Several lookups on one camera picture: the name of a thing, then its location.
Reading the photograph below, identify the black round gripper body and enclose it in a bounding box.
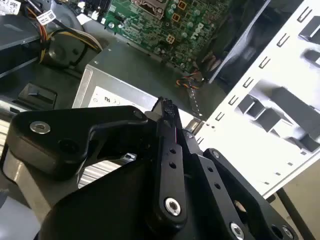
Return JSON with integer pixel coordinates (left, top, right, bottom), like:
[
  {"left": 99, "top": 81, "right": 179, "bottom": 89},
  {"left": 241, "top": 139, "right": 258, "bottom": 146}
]
[{"left": 37, "top": 154, "right": 232, "bottom": 240}]

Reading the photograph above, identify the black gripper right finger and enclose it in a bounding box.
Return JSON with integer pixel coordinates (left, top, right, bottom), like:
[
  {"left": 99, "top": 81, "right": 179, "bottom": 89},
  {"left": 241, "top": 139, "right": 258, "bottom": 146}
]
[{"left": 174, "top": 104, "right": 301, "bottom": 240}]

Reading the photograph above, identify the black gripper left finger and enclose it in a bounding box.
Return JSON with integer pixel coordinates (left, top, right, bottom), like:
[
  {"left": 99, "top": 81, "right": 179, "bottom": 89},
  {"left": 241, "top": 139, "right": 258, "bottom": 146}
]
[{"left": 6, "top": 96, "right": 189, "bottom": 232}]

